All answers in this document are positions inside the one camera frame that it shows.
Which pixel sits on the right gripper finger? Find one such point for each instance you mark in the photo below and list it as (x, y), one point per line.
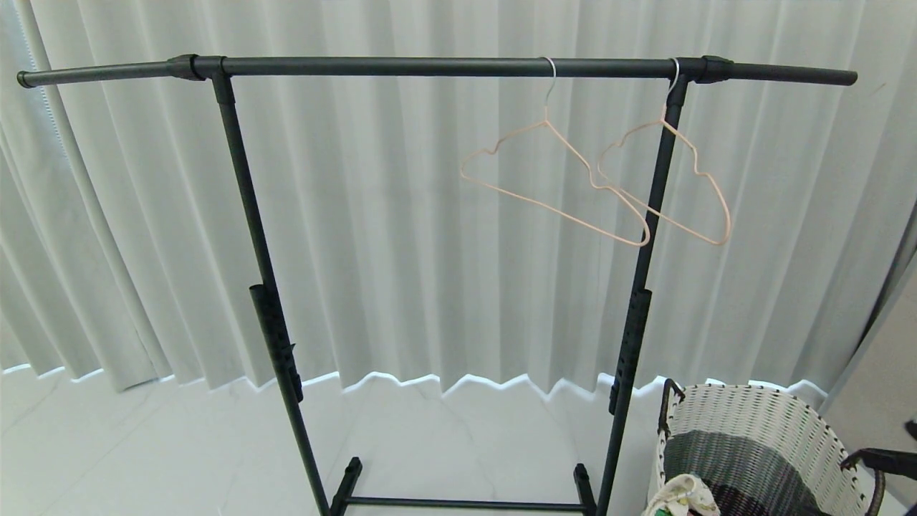
(888, 464)

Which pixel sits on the pink clothes hanger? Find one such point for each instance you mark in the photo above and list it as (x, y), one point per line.
(663, 123)
(546, 120)

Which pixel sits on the white laundry basket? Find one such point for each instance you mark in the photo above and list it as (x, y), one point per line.
(752, 416)

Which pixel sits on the heap of clothes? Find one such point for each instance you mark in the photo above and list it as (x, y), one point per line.
(680, 494)

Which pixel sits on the black clothes rack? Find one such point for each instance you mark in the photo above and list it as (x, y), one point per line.
(430, 67)

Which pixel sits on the white curtain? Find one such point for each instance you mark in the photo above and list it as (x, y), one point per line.
(401, 251)

